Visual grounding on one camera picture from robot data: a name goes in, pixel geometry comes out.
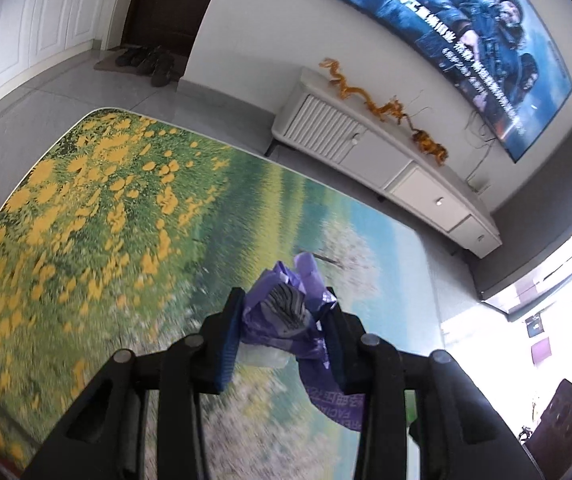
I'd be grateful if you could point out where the golden dragon figurine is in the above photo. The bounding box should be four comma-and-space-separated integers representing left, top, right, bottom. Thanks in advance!
319, 57, 409, 126

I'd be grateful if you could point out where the large television screen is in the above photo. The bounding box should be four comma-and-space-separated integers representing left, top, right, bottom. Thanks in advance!
326, 0, 572, 163

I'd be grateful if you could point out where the white wall cabinet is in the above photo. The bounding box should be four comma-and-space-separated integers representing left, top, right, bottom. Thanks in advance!
0, 0, 134, 123

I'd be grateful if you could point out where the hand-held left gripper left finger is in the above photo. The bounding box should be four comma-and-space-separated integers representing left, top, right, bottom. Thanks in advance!
23, 287, 246, 480

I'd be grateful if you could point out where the large purple wrapper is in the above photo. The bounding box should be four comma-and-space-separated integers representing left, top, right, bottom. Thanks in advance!
238, 253, 367, 433

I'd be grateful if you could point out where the orange tiger figurine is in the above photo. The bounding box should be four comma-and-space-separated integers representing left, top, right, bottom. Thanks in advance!
408, 127, 449, 166

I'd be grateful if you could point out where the brown doormat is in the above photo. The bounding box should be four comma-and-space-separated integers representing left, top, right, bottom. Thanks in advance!
93, 47, 187, 83

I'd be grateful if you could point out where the black cable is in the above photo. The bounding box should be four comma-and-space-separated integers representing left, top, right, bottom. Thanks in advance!
463, 110, 497, 191

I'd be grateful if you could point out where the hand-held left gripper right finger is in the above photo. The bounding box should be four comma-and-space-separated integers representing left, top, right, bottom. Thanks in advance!
322, 287, 542, 480

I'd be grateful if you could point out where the white television console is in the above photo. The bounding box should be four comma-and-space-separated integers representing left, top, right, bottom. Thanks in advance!
264, 66, 503, 260

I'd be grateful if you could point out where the dark brown door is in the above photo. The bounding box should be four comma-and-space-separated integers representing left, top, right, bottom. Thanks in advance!
120, 0, 232, 73

